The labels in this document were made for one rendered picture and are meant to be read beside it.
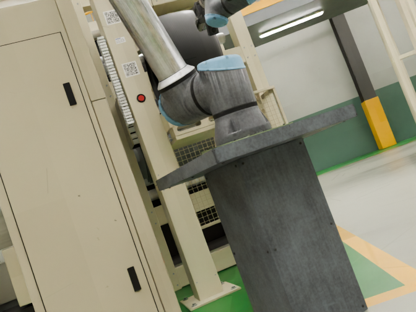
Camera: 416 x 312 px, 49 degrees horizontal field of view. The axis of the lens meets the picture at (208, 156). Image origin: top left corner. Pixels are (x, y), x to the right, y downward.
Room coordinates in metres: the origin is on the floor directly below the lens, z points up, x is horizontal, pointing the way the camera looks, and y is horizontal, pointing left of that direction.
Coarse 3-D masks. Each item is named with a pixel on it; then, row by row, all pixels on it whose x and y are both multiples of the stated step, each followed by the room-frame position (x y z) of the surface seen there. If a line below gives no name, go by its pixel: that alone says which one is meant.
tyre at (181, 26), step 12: (180, 12) 2.30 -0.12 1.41; (192, 12) 2.28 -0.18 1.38; (168, 24) 2.20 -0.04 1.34; (180, 24) 2.21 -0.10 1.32; (192, 24) 2.22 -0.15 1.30; (180, 36) 2.17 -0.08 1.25; (192, 36) 2.19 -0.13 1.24; (204, 36) 2.20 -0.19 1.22; (216, 36) 2.26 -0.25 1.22; (180, 48) 2.16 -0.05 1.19; (192, 48) 2.17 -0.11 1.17; (204, 48) 2.19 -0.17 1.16; (216, 48) 2.22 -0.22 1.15; (144, 60) 2.58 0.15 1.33; (192, 60) 2.17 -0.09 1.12; (204, 60) 2.20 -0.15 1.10; (156, 84) 2.66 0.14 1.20; (156, 96) 2.59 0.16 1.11
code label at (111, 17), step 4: (104, 12) 2.28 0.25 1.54; (108, 12) 2.29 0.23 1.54; (112, 12) 2.29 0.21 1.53; (104, 16) 2.28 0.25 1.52; (108, 16) 2.29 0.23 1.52; (112, 16) 2.29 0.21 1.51; (116, 16) 2.30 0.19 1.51; (108, 20) 2.28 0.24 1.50; (112, 20) 2.29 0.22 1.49; (116, 20) 2.29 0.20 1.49; (120, 20) 2.30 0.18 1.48; (108, 24) 2.28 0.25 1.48
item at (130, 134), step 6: (120, 108) 2.65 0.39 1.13; (120, 114) 2.69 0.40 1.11; (120, 120) 2.78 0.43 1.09; (126, 126) 2.65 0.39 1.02; (132, 126) 2.80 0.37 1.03; (126, 132) 2.71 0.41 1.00; (132, 132) 2.79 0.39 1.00; (132, 138) 2.67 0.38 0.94; (132, 144) 2.65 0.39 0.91; (138, 144) 2.80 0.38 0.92
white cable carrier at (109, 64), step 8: (104, 40) 2.28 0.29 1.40; (104, 48) 2.27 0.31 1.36; (104, 56) 2.27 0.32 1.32; (112, 64) 2.28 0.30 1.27; (112, 72) 2.27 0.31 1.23; (112, 80) 2.29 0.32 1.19; (120, 80) 2.30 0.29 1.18; (120, 88) 2.28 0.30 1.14; (120, 96) 2.27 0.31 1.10; (120, 104) 2.28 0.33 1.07; (128, 112) 2.28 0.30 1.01; (128, 120) 2.27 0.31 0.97
